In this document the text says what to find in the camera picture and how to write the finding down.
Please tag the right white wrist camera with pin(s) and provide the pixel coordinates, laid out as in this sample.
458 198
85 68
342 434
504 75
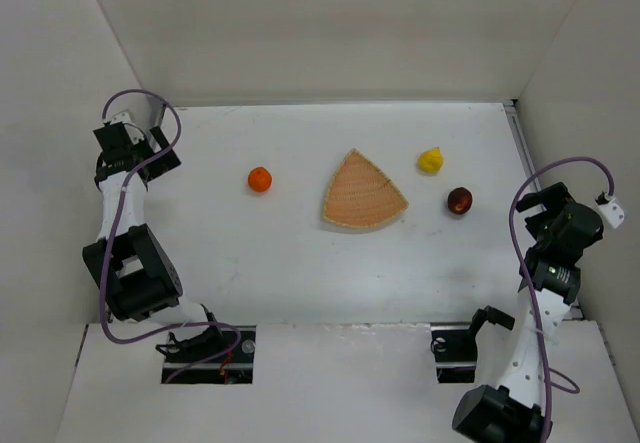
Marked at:
610 210

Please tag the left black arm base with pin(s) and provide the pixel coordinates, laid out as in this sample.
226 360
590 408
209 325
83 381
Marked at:
208 356

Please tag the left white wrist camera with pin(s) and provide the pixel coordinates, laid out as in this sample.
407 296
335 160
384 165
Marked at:
125 117

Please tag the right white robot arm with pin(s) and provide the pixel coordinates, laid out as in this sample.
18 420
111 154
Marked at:
509 404

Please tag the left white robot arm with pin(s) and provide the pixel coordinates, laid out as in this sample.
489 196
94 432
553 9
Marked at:
135 276

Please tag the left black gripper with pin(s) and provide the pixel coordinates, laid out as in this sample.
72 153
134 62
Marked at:
160 152

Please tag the fake red apple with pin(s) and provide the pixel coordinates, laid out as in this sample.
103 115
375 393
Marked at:
459 201

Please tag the fake orange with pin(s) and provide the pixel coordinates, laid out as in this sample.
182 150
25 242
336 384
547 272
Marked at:
259 179

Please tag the fake yellow lemon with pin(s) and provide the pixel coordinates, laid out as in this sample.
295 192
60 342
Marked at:
431 161

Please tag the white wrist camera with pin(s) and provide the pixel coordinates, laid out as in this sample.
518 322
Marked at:
125 117
610 210

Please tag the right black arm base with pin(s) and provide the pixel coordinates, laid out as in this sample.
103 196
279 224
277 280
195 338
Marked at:
455 353

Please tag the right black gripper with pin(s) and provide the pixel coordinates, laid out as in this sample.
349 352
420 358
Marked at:
542 203

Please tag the woven triangular fruit bowl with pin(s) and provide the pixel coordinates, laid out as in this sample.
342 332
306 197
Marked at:
361 196

